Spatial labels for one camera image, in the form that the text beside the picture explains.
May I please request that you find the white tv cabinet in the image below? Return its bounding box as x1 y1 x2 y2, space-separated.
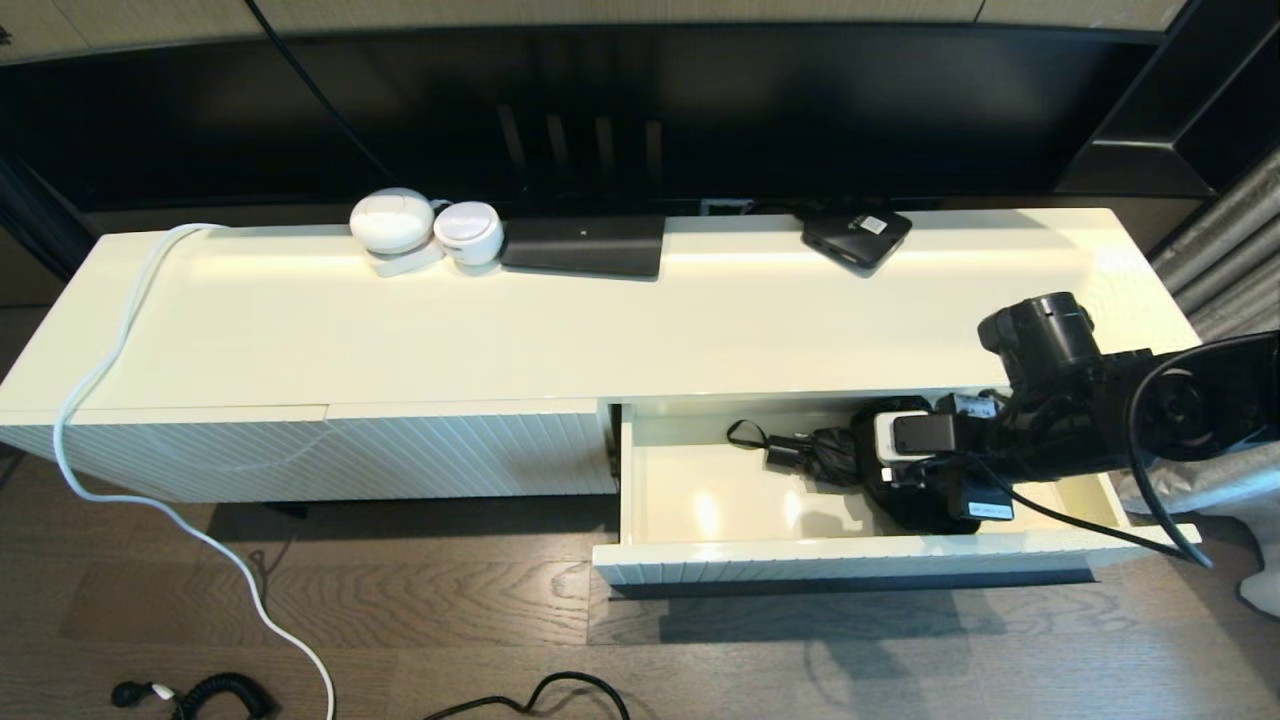
0 207 1233 504

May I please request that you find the black television screen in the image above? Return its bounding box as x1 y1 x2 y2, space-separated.
0 25 1166 211

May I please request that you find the white fluted drawer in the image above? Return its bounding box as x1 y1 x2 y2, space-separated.
593 390 1203 588

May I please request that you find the black umbrella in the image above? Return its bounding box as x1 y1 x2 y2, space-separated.
727 397 986 536

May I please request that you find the thick white power cable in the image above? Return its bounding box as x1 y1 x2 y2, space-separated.
53 222 337 720

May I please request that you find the black router with antennas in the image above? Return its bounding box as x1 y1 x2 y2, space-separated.
499 100 667 279

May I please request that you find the black set-top box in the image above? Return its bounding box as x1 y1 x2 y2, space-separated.
800 207 913 271

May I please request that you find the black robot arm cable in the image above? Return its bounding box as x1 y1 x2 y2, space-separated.
985 335 1280 571

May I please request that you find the black floor power cable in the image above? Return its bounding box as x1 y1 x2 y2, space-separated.
420 671 631 720

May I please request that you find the grey curtain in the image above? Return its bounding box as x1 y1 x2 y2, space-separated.
1113 140 1280 616

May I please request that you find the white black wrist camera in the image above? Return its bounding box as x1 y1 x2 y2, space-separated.
873 410 961 488

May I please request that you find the black coiled cable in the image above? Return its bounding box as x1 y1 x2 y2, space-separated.
112 672 281 720

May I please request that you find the large white round device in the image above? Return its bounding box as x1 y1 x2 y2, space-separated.
349 188 437 255

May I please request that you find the black wall shelf unit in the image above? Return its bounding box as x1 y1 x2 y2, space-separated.
1055 0 1280 198

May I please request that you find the black television cable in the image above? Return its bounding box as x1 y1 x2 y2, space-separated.
245 0 401 186

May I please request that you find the small white round device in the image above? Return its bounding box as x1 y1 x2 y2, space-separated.
434 201 505 267

